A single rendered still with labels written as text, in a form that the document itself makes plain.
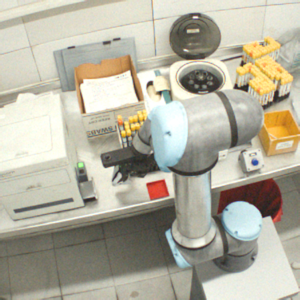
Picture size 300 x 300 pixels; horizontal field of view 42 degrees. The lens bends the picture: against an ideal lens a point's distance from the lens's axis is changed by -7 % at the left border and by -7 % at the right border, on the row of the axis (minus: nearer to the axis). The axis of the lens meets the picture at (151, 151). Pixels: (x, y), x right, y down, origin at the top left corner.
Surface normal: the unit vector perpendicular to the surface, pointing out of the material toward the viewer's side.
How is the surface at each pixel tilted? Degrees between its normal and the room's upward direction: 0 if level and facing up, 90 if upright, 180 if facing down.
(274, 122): 90
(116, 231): 0
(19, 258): 0
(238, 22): 90
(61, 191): 90
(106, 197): 0
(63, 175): 90
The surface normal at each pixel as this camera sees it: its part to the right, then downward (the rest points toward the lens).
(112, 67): 0.21, 0.74
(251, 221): 0.06, -0.64
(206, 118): 0.07, -0.22
